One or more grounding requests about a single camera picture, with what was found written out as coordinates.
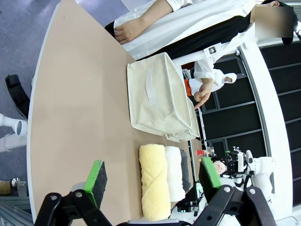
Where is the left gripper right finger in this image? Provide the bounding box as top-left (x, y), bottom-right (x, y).
top-left (192, 156), bottom-right (277, 226)

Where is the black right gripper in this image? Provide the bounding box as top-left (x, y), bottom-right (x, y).
top-left (225, 147), bottom-right (246, 176)

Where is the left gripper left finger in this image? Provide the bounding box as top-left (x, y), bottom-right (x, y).
top-left (34, 160), bottom-right (111, 226)

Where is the pink towel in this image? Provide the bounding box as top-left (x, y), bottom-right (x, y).
top-left (213, 161), bottom-right (228, 176)

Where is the white towel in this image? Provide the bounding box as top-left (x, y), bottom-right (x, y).
top-left (164, 145), bottom-right (186, 202)

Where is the yellow towel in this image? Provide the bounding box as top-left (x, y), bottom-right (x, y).
top-left (138, 144), bottom-right (171, 222)

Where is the person's right forearm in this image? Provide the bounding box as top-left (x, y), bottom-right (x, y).
top-left (138, 0), bottom-right (176, 31)

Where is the person's left hand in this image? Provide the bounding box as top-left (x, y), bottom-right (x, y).
top-left (193, 81), bottom-right (219, 110)

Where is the person's right hand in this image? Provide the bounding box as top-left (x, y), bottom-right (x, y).
top-left (114, 17), bottom-right (144, 45)

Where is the grey rolled towel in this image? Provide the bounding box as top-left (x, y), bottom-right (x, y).
top-left (180, 149), bottom-right (191, 193)

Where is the figure in white hood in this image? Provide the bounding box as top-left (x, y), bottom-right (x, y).
top-left (188, 72), bottom-right (237, 96)

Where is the orange cloth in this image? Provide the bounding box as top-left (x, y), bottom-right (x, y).
top-left (184, 79), bottom-right (192, 97)

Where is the wooden block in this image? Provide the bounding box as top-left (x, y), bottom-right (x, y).
top-left (0, 180), bottom-right (12, 195)

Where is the beige fabric basket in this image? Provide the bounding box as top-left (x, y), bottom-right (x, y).
top-left (127, 52), bottom-right (200, 142)

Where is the white tubular stand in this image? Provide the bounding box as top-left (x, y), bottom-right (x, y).
top-left (0, 113), bottom-right (28, 153)

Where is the black chair part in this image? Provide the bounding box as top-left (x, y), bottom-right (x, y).
top-left (5, 74), bottom-right (31, 118)

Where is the person in white shirt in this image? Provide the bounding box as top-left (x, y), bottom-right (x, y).
top-left (104, 0), bottom-right (299, 83)

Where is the aluminium frame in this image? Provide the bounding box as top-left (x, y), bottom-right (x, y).
top-left (0, 183), bottom-right (33, 226)

